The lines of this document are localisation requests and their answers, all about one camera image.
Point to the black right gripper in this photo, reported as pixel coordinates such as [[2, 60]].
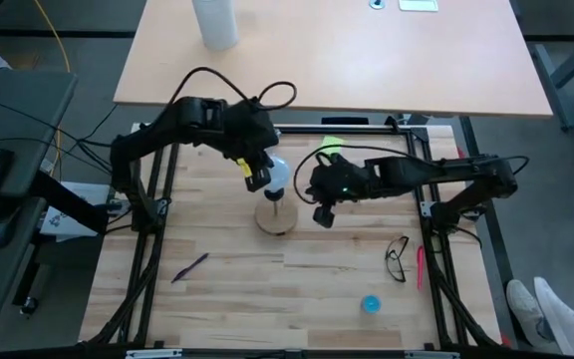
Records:
[[339, 179]]

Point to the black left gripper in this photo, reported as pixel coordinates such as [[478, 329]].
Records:
[[249, 129]]

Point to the white lightbulb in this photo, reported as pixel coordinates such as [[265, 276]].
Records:
[[282, 172]]

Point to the wooden base lamp with socket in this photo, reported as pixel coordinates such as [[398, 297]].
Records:
[[276, 222]]

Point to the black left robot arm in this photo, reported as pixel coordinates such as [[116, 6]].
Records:
[[142, 144]]

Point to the green sticky note pad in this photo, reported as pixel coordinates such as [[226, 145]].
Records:
[[332, 141]]

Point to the black safety glasses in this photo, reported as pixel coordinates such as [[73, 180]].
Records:
[[396, 271]]

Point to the red pen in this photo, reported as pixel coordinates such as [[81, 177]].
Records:
[[420, 266]]

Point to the light wood desk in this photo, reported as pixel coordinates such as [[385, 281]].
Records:
[[342, 55]]

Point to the small blue jar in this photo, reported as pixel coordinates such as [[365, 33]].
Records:
[[371, 304]]

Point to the purple pen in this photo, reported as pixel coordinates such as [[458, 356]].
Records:
[[190, 268]]

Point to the white printed sheet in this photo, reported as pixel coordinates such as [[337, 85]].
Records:
[[95, 192]]

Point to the white card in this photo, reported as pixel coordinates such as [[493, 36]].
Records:
[[418, 5]]

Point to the black support bar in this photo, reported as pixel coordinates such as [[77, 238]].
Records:
[[68, 202]]

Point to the black computer mouse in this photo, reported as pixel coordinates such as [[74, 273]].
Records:
[[3, 229]]

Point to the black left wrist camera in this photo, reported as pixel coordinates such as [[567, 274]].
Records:
[[259, 180]]

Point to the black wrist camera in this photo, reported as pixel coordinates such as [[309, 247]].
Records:
[[324, 217], [259, 180]]

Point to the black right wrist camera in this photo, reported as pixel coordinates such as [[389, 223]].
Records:
[[324, 217]]

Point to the black aluminium table frame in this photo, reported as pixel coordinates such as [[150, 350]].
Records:
[[347, 129]]

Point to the silver frame bracket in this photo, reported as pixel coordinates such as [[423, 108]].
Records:
[[431, 355], [153, 354]]

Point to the gray table leg frame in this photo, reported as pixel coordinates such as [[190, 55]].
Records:
[[566, 75]]

